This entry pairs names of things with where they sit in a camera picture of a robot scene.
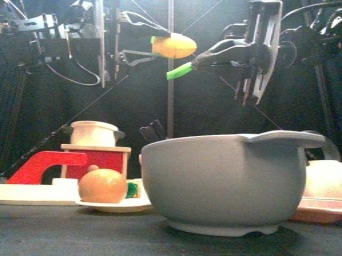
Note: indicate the small green toy piece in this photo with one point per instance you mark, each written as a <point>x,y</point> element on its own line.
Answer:
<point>131,190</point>

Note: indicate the small white plate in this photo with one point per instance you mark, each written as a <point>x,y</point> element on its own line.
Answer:
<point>121,205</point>

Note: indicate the vertical metal pole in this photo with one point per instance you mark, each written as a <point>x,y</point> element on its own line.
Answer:
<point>170,93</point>

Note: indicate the white toy mixer cup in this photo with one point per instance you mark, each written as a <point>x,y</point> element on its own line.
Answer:
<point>94,133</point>

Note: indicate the black toy utensil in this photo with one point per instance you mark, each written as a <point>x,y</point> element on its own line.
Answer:
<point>153,131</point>

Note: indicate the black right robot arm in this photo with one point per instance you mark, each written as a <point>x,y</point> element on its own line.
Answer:
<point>312,36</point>

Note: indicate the yellow toy corn cob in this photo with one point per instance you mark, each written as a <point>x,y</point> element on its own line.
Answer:
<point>174,46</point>

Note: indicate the green toy corn husk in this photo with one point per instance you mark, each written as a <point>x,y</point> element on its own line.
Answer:
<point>179,71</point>

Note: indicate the red and white toy juicer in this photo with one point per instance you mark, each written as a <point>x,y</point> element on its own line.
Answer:
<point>89,160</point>

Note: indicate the grey mixing bowl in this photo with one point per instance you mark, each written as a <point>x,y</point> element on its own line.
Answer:
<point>227,183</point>

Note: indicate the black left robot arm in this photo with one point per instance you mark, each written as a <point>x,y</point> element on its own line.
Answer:
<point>42,26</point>

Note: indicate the cream toy food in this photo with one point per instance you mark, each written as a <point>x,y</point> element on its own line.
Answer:
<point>324,178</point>

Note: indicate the orange toy fruit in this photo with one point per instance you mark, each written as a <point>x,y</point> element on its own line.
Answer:
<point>102,185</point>

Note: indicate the pink plate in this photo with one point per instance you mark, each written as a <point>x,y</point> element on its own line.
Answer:
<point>318,210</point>

